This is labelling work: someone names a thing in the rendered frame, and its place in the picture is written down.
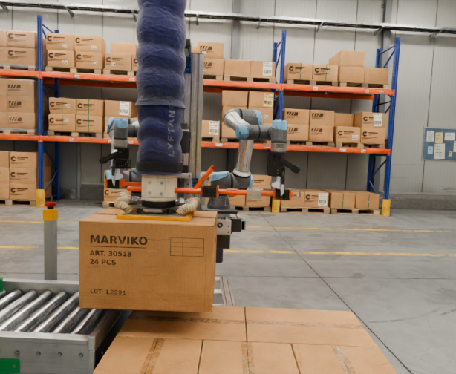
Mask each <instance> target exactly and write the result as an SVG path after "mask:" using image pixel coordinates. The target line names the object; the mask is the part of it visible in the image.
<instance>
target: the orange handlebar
mask: <svg viewBox="0 0 456 374"><path fill-rule="evenodd" d="M123 186H128V187H127V191H142V183H141V182H123ZM175 193H190V194H200V193H201V189H200V188H199V189H192V188H175ZM218 194H227V196H238V195H247V190H238V189H237V188H228V189H218ZM261 196H273V191H261Z"/></svg>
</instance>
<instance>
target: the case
mask: <svg viewBox="0 0 456 374"><path fill-rule="evenodd" d="M122 212H124V211H123V210H120V209H113V208H107V209H104V210H102V211H99V212H97V213H96V214H93V215H91V216H89V217H86V218H84V219H82V220H80V221H79V308H88V309H130V310H152V311H174V312H212V304H213V297H214V291H215V267H216V243H217V217H218V213H217V212H216V211H196V212H195V214H194V215H192V219H191V220H190V221H189V222H182V221H161V220H121V219H116V215H118V214H120V213H122Z"/></svg>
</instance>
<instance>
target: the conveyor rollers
mask: <svg viewBox="0 0 456 374"><path fill-rule="evenodd" d="M5 295H6V291H5V290H4V289H3V292H0V310H1V309H2V310H1V311H0V323H1V322H2V321H4V320H5V319H6V318H8V317H9V316H11V315H12V314H13V313H14V312H16V311H17V310H19V309H20V308H22V307H23V306H24V305H25V304H27V303H28V302H30V301H31V300H33V299H34V298H35V297H36V292H35V291H34V290H30V291H29V292H27V293H26V294H24V295H23V296H21V295H22V293H21V291H20V290H18V289H16V290H14V291H12V292H11V293H10V294H8V295H6V296H5ZM20 296H21V297H20ZM19 297H20V298H19ZM51 297H52V294H51V292H50V291H45V292H43V293H42V294H41V295H40V296H39V297H37V298H36V299H34V300H33V301H31V302H30V303H29V304H28V305H26V306H25V307H23V308H22V309H20V310H19V311H18V312H17V313H16V314H14V315H12V316H11V317H10V318H8V319H7V320H6V321H5V322H3V323H2V324H0V331H10V330H11V329H12V328H14V327H15V326H16V325H17V324H19V323H20V322H21V321H23V320H24V319H25V318H26V317H27V316H29V315H30V314H31V313H32V312H34V311H35V310H36V309H38V308H39V307H40V306H41V305H42V304H43V303H45V302H46V301H48V300H49V299H50V298H51ZM17 298H19V299H17ZM66 298H67V293H66V292H60V293H59V294H58V295H56V296H55V297H54V298H52V299H51V300H50V301H48V302H47V303H46V304H45V305H44V306H43V307H42V308H40V309H39V310H38V311H36V312H35V313H34V314H32V315H31V316H30V317H29V318H28V319H27V320H25V321H24V322H23V323H22V324H20V325H19V326H18V327H17V328H15V329H14V330H13V331H12V332H28V331H29V330H31V329H32V328H33V327H34V326H35V325H37V324H38V323H39V322H40V321H41V320H42V319H43V318H44V317H45V316H46V315H48V314H49V313H50V312H51V311H52V310H53V309H55V308H56V307H57V306H58V305H59V304H61V302H63V301H64V300H65V299H66ZM16 299H17V300H16ZM15 300H16V301H15ZM13 301H14V302H13ZM78 302H79V293H78V292H76V293H75V294H74V295H72V296H71V297H70V298H69V299H68V300H67V301H66V302H64V304H63V305H61V307H59V308H58V309H57V310H56V311H55V312H54V313H52V314H51V315H50V316H49V317H48V318H47V319H45V320H44V321H43V322H42V323H41V324H40V325H38V327H37V328H35V330H34V331H32V332H43V333H46V332H48V331H49V330H50V329H51V328H52V327H53V326H54V325H55V324H56V323H57V322H58V321H59V320H60V319H61V318H62V317H63V316H64V315H65V314H66V313H67V312H68V311H70V310H71V309H72V308H73V307H74V306H75V305H76V304H77V303H78ZM10 303H11V304H10ZM8 304H10V305H8ZM7 305H8V306H7ZM3 308H4V309H3ZM87 310H88V308H79V306H78V307H77V308H76V309H75V310H74V311H73V312H72V313H71V314H70V315H69V316H68V317H67V318H66V319H65V320H64V321H63V322H62V323H61V324H60V325H59V326H58V327H57V328H56V329H55V330H54V331H53V332H52V333H60V334H65V333H66V332H67V331H68V330H69V329H70V328H71V327H72V326H73V325H74V324H75V323H76V322H77V321H78V320H79V318H80V317H81V316H82V315H83V314H84V313H85V312H86V311H87ZM103 311H104V309H92V310H91V311H90V312H89V313H88V315H87V316H86V317H85V318H84V319H83V320H82V322H81V323H80V324H79V325H78V326H77V327H76V328H75V330H74V331H73V332H72V333H71V334H77V335H84V334H85V333H86V332H87V330H88V329H89V328H90V327H91V325H92V324H93V323H94V322H95V320H96V319H97V318H98V317H99V316H100V314H101V313H102V312H103Z"/></svg>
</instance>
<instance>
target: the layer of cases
mask: <svg viewBox="0 0 456 374"><path fill-rule="evenodd" d="M92 374H398V373H397V371H396V370H395V369H394V368H393V366H392V365H391V363H390V362H389V360H388V359H387V358H386V357H385V355H384V354H383V353H382V351H381V350H380V348H379V347H378V346H377V344H376V343H375V342H374V340H373V339H372V337H371V336H370V335H369V334H368V332H367V331H366V330H365V328H364V326H363V325H362V324H361V323H360V322H359V320H358V319H357V317H356V316H355V314H353V312H352V311H333V310H315V309H281V308H264V307H245V311H244V307H243V306H212V312H174V311H152V310H132V312H131V314H130V316H129V317H128V318H127V320H126V322H125V323H124V324H123V326H122V328H121V329H120V331H119V332H118V334H117V336H116V337H115V339H114V340H113V342H112V343H111V345H110V347H109V348H108V349H107V351H106V353H105V355H104V356H103V357H102V359H101V361H100V362H99V363H98V365H97V367H96V368H95V370H94V371H93V373H92Z"/></svg>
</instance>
